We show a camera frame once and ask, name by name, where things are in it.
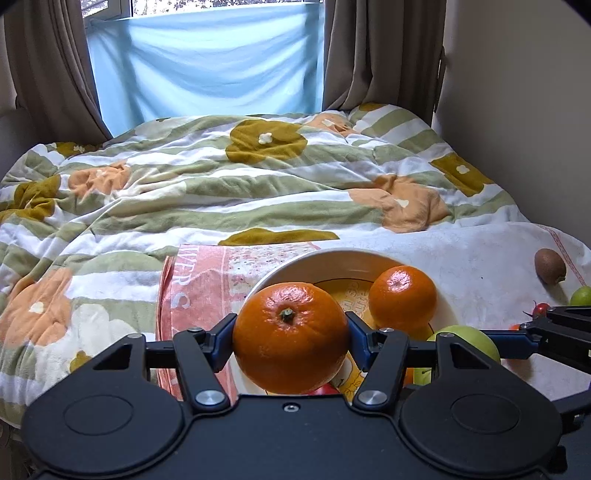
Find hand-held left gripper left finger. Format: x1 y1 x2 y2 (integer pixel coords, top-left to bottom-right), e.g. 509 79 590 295
85 314 239 414

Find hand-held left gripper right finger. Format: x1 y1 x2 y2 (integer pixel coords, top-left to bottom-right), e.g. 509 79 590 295
344 311 502 411

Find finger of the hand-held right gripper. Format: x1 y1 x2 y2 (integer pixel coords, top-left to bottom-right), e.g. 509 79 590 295
551 385 591 433
480 305 591 361

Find large orange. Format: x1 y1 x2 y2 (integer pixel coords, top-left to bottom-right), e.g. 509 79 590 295
368 265 438 330
232 281 352 395

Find white bowl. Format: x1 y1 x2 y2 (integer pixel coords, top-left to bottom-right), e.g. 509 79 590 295
238 248 462 398

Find pink printed towel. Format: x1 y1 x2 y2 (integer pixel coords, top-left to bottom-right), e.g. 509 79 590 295
157 243 321 402

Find brown kiwi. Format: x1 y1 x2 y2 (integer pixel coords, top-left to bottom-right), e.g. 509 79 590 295
534 248 567 284

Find white cloth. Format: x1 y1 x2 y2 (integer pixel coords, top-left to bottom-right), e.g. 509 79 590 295
318 222 591 416

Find floral striped duvet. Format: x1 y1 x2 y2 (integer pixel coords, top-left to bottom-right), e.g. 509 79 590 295
0 102 532 425

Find light blue window cloth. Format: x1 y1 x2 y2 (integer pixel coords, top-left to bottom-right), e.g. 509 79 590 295
85 2 324 138

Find brown curtain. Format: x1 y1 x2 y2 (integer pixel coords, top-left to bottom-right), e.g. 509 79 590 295
322 0 446 127
0 0 114 144

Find window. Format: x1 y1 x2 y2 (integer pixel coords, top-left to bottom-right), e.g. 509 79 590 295
81 0 324 19

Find grey bed frame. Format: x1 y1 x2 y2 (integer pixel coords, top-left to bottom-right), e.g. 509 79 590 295
0 107 35 181

